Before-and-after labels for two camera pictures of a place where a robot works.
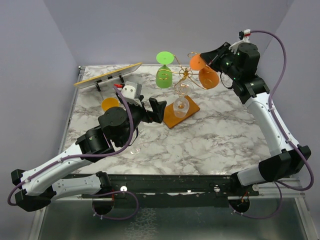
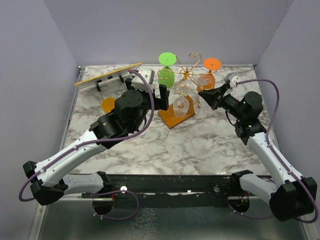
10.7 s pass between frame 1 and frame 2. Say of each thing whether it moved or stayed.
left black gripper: moved
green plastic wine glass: stayed
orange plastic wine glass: moved
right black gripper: moved
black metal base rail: stayed
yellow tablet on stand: stayed
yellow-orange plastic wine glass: stayed
